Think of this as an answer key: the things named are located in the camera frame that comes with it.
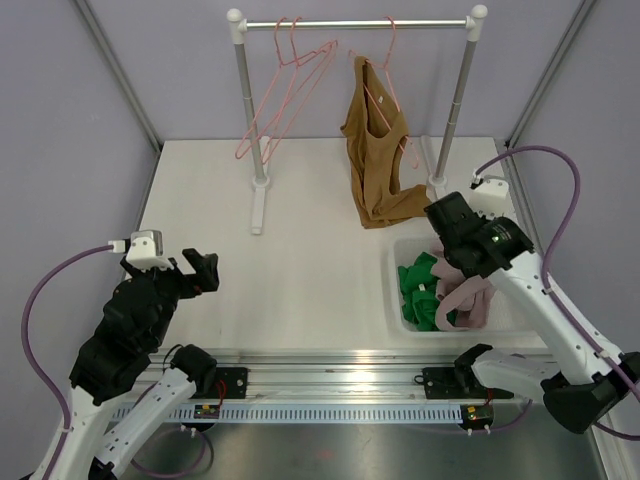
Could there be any brown tank top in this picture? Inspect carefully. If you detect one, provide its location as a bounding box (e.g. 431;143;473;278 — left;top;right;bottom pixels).
341;56;430;229

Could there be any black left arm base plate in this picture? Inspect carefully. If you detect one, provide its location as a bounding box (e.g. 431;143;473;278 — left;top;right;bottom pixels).
193;366;249;400

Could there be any aluminium mounting rail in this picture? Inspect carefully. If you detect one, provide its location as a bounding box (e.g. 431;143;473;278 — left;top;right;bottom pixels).
67;348;556;401

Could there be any white plastic basket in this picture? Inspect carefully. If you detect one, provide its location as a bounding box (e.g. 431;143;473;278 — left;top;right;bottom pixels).
384;233;537;342

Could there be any green tank top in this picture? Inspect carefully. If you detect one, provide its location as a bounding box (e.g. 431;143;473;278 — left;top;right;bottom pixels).
397;252;460;332

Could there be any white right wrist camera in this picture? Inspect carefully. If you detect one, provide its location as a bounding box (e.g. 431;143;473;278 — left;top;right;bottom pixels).
468;173;512;219

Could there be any white slotted cable duct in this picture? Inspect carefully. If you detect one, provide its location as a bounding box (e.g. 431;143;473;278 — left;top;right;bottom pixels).
114;404;464;425

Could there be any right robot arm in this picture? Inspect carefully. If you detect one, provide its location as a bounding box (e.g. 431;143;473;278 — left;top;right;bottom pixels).
425;192;639;434

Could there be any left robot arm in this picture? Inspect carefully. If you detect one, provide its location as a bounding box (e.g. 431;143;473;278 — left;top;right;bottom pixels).
21;241;220;479

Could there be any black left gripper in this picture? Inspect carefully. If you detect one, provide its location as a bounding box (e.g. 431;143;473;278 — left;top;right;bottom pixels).
123;247;219;347

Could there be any pink hanger with brown top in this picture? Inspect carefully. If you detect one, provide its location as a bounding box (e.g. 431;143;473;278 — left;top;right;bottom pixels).
347;15;421;169

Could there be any pink tank top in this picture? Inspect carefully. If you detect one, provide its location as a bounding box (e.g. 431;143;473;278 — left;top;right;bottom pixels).
431;258;496;332

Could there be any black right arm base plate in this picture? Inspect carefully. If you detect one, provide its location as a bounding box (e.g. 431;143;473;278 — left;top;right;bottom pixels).
421;366;486;399

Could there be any white clothes rack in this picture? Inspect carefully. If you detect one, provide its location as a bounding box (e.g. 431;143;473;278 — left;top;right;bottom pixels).
227;5;488;235

